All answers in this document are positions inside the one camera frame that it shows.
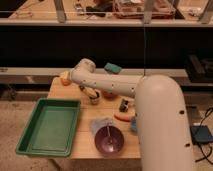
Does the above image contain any orange apple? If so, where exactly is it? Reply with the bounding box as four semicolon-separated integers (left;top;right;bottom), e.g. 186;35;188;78
60;78;71;86

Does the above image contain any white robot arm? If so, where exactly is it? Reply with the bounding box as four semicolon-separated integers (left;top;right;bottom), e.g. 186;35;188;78
70;58;196;171

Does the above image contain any brown bowl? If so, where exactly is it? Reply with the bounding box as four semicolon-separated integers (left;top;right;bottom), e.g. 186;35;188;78
101;91;118;99

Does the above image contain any purple bowl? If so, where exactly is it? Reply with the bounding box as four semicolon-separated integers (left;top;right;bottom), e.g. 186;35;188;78
94;126;124;157

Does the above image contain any green sponge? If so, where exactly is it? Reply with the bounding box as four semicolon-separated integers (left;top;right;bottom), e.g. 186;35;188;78
104;63;122;74

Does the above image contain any orange carrot toy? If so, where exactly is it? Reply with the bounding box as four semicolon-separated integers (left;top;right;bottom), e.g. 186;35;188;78
114;114;134;122

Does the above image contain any wooden table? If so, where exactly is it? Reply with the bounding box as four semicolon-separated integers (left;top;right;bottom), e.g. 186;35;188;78
48;77;140;159

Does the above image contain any green plastic tray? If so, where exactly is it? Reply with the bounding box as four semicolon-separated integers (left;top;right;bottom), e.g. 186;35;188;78
16;98;81;157

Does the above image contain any black power adapter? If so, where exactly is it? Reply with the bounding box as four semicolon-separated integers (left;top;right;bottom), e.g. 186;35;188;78
190;126;213;144

